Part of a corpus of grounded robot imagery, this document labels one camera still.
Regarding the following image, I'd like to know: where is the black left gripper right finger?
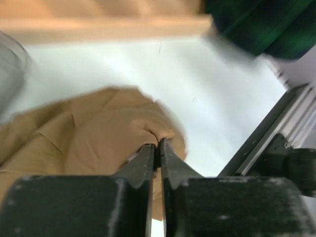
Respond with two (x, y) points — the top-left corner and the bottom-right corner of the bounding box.
(159, 139), (316, 237)

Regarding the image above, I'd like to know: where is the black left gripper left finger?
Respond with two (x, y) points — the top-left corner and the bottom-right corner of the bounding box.
(0, 145), (155, 237)

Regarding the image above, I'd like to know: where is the tan garment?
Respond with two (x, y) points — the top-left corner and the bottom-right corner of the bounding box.
(0, 85), (191, 222)

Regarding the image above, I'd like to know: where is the green plaid garment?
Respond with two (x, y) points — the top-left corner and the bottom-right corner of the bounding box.
(204, 0), (316, 60)

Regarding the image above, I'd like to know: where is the clear plastic tray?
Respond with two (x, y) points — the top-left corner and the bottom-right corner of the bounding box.
(0, 32), (31, 113)

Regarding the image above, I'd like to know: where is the wooden clothes rack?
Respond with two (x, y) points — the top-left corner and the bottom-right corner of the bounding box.
(0, 0), (216, 44)

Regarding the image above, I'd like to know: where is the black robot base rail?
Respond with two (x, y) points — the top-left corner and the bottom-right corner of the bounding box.
(218, 84), (316, 197)

